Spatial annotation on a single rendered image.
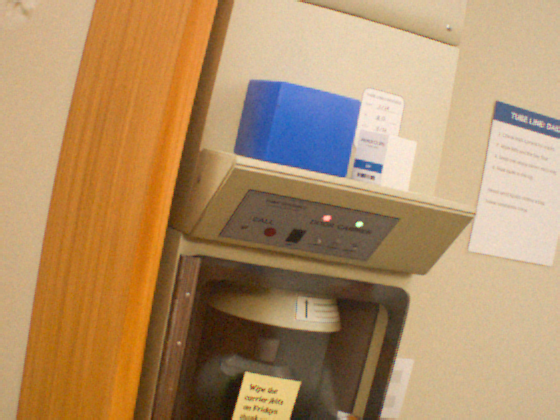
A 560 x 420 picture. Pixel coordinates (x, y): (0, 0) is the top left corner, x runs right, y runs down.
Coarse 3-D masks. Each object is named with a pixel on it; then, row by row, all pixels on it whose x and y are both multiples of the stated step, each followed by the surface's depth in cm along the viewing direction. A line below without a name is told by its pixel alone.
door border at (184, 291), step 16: (192, 272) 137; (176, 288) 136; (192, 288) 137; (176, 320) 137; (176, 336) 137; (176, 352) 138; (160, 368) 137; (176, 368) 138; (176, 384) 138; (160, 416) 138
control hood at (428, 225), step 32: (224, 160) 129; (256, 160) 128; (192, 192) 136; (224, 192) 130; (288, 192) 131; (320, 192) 132; (352, 192) 132; (384, 192) 134; (416, 192) 147; (192, 224) 135; (224, 224) 134; (416, 224) 139; (448, 224) 140; (320, 256) 141; (384, 256) 143; (416, 256) 144
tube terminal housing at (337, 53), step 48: (240, 0) 136; (288, 0) 139; (240, 48) 137; (288, 48) 139; (336, 48) 142; (384, 48) 144; (432, 48) 147; (240, 96) 138; (432, 96) 148; (192, 144) 139; (432, 144) 149; (432, 192) 149; (192, 240) 138; (144, 384) 142
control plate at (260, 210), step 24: (264, 192) 131; (240, 216) 133; (264, 216) 134; (288, 216) 134; (312, 216) 135; (336, 216) 135; (360, 216) 136; (384, 216) 137; (264, 240) 137; (312, 240) 138; (360, 240) 140
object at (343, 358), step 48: (240, 288) 140; (288, 288) 142; (336, 288) 144; (384, 288) 147; (192, 336) 138; (240, 336) 141; (288, 336) 143; (336, 336) 145; (384, 336) 148; (192, 384) 139; (240, 384) 141; (336, 384) 146; (384, 384) 149
